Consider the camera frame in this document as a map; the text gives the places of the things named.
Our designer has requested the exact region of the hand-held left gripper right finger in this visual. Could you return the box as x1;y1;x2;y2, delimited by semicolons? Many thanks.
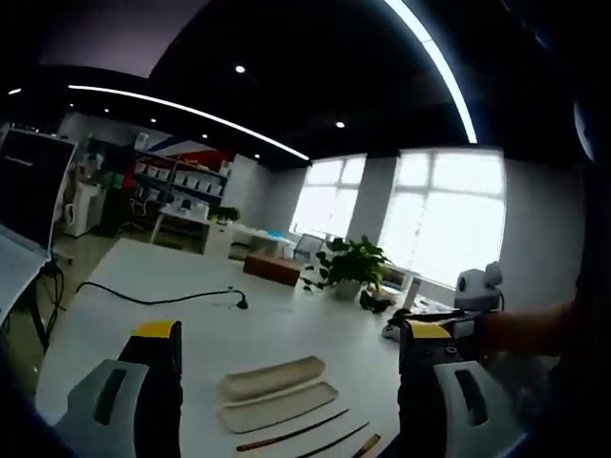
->
397;318;529;458

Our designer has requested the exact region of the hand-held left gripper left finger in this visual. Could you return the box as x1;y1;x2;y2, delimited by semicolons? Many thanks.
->
53;320;185;458

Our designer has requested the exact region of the wooden handled utensil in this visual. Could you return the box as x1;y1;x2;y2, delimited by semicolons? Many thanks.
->
356;433;383;458

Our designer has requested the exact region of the dark chopstick utensil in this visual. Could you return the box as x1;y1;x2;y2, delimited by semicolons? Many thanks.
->
290;420;372;458
235;407;351;453

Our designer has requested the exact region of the beige cutlery case base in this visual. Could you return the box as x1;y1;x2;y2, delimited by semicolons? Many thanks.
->
221;354;328;405

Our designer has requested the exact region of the beige cutlery case lid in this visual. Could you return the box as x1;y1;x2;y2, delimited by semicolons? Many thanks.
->
218;381;341;435

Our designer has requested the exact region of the small black object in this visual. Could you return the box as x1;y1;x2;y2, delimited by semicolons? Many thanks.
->
359;289;389;315

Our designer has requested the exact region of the green potted plant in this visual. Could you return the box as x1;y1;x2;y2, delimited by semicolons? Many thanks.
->
303;235;394;301

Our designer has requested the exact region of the bright window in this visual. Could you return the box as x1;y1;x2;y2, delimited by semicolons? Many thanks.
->
379;147;507;290
289;155;368;239

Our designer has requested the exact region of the grey office chair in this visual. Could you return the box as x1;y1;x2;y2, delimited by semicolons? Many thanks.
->
291;232;327;265

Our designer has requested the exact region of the brown box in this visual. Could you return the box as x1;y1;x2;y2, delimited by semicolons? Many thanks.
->
242;252;303;287

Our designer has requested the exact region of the white desk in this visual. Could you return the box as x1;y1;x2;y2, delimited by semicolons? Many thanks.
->
151;203;236;257

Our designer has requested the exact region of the white cabinet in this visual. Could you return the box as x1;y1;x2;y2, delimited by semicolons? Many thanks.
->
61;183;104;238

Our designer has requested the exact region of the small green plant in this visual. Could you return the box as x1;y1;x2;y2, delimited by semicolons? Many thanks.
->
208;205;242;225

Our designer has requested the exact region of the curved ceiling light strip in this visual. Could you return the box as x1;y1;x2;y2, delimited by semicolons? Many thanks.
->
384;0;480;145

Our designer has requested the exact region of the shelf with white bins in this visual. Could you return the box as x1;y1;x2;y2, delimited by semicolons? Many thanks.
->
132;150;233;204

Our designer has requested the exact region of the dark monitor screen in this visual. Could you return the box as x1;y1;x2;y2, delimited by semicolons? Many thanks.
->
0;125;79;253

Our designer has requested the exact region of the long ceiling light strip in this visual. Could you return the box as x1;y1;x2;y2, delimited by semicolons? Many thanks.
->
66;84;312;161

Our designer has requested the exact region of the black cable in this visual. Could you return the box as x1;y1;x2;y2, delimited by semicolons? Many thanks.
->
75;281;250;312

